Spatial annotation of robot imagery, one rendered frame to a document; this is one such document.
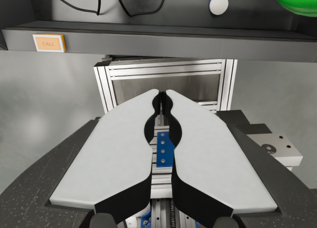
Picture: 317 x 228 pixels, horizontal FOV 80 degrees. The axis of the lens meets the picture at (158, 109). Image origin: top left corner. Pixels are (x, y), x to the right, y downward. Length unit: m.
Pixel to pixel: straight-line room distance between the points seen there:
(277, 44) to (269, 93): 1.28
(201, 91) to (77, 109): 1.00
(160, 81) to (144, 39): 0.85
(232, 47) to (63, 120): 1.59
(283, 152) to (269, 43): 0.27
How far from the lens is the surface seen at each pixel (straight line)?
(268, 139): 0.59
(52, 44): 0.42
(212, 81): 1.25
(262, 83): 1.63
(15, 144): 2.23
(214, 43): 0.39
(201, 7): 0.50
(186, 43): 0.38
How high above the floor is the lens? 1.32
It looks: 58 degrees down
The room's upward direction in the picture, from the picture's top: 179 degrees counter-clockwise
